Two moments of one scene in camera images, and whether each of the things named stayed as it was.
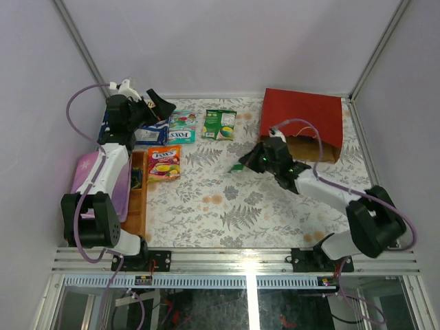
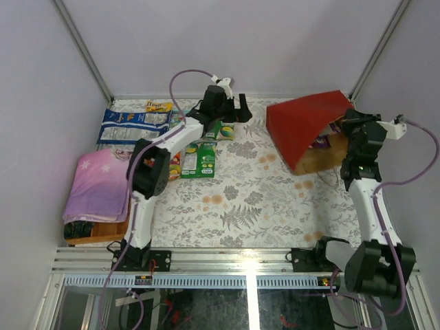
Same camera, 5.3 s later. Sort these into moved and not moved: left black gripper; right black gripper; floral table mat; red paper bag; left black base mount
Moved: red paper bag; left black gripper; right black gripper
Not moved: left black base mount; floral table mat
